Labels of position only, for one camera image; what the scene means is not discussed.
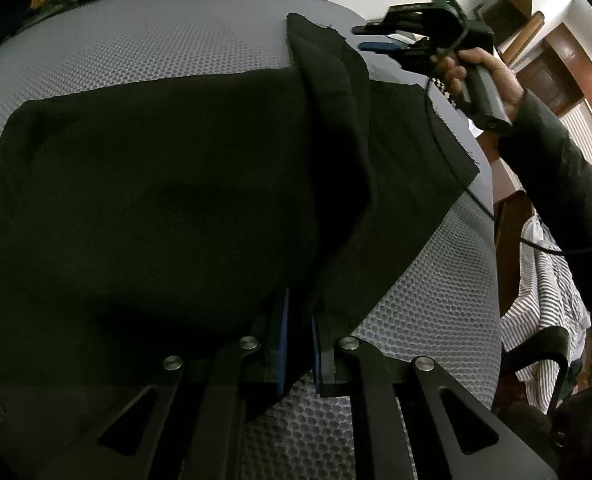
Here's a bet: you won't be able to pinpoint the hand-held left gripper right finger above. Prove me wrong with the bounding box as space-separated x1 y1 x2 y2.
310 312 559 480

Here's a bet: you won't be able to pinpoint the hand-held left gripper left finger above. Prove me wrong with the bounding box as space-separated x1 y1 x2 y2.
60 287 291 480

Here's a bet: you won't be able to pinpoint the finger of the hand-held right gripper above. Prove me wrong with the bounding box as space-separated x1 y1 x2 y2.
352 22 393 37
359 39 403 54

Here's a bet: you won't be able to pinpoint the black pants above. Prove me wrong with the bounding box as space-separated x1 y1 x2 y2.
0 12 481 411

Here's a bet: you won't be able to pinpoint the person's right forearm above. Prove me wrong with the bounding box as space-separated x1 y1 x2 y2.
496 90 592 356

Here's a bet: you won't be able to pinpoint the person's right hand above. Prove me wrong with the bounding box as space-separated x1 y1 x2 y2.
430 46 527 121

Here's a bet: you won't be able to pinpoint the wooden wardrobe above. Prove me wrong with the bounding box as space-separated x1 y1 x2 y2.
518 22 592 113

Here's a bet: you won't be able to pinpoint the white radiator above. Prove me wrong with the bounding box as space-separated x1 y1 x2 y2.
558 102 592 163

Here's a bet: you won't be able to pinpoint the grey mesh mattress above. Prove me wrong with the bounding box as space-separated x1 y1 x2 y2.
0 0 504 480

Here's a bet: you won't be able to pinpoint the black chair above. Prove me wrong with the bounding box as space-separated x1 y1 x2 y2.
496 326 592 480

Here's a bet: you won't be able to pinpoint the striped shirt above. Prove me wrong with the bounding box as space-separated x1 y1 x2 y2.
498 215 592 411

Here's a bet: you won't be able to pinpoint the black cable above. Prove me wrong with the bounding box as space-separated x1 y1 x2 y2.
426 60 577 256

